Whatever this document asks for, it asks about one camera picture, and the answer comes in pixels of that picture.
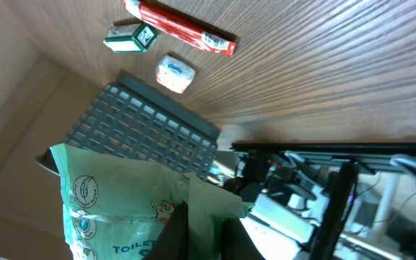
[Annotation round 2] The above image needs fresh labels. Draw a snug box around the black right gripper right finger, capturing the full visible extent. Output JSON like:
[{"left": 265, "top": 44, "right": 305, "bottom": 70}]
[{"left": 221, "top": 219, "right": 264, "bottom": 260}]

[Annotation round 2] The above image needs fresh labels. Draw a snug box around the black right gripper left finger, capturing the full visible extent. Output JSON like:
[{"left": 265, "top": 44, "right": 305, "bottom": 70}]
[{"left": 145, "top": 202, "right": 189, "bottom": 260}]

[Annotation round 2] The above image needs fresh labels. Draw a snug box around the mint toilet wipes pack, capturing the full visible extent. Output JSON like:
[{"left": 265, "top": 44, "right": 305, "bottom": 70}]
[{"left": 51, "top": 144, "right": 252, "bottom": 260}]

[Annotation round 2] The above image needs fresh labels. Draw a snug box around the red white tissue pack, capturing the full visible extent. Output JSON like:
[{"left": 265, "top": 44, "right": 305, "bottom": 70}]
[{"left": 156, "top": 55, "right": 196, "bottom": 94}]

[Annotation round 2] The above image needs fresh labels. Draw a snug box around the green white gum box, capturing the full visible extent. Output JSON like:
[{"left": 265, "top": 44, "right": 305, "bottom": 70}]
[{"left": 103, "top": 23, "right": 157, "bottom": 53}]

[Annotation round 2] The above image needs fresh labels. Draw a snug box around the red snack stick packet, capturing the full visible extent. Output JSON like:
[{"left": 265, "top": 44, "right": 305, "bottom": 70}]
[{"left": 123, "top": 0, "right": 236, "bottom": 57}]

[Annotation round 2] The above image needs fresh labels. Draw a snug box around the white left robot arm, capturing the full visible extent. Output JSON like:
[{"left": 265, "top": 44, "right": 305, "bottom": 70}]
[{"left": 224, "top": 149, "right": 359, "bottom": 259}]

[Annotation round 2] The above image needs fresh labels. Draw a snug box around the grey plastic shopping basket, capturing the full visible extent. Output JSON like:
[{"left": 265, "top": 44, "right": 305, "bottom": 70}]
[{"left": 36, "top": 74, "right": 222, "bottom": 181}]

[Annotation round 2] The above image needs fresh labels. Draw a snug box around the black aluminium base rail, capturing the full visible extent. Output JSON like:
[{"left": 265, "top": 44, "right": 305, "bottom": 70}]
[{"left": 231, "top": 142, "right": 416, "bottom": 174}]

